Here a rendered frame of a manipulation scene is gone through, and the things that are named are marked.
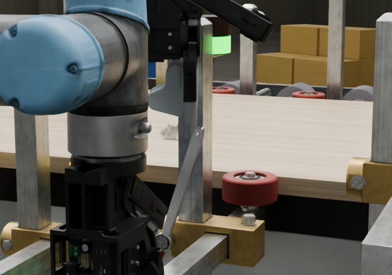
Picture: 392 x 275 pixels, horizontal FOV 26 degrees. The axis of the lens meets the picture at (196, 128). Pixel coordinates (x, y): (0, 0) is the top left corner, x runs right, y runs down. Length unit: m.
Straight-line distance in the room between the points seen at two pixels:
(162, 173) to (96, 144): 0.56
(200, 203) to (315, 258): 0.27
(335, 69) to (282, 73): 6.07
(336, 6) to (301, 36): 6.39
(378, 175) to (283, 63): 7.18
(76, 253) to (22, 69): 0.22
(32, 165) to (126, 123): 0.47
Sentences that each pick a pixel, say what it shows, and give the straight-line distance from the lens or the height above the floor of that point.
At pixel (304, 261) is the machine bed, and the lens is 1.33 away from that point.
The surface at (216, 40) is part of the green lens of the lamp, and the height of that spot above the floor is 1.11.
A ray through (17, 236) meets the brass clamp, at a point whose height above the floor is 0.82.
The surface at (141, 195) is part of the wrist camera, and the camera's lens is 0.83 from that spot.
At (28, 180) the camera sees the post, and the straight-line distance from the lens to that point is 1.23.
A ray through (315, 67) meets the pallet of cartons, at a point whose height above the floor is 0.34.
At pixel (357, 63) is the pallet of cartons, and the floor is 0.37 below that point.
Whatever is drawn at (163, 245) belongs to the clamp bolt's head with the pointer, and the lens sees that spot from 1.12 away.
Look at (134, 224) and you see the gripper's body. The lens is 0.80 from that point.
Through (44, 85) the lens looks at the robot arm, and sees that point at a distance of 0.64.
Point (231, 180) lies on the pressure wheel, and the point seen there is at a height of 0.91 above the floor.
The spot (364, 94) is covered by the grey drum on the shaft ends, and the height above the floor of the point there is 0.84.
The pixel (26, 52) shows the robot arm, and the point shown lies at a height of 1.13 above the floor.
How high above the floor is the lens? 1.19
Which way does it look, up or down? 10 degrees down
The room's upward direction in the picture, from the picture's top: straight up
